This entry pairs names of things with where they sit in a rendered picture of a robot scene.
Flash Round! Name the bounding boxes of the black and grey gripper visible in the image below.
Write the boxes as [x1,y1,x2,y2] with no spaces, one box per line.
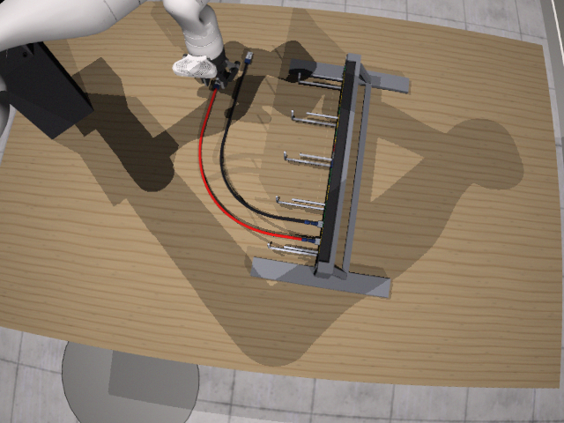
[201,44,241,89]

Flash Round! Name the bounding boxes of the black patch cord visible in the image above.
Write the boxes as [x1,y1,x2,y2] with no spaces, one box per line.
[219,63,311,225]

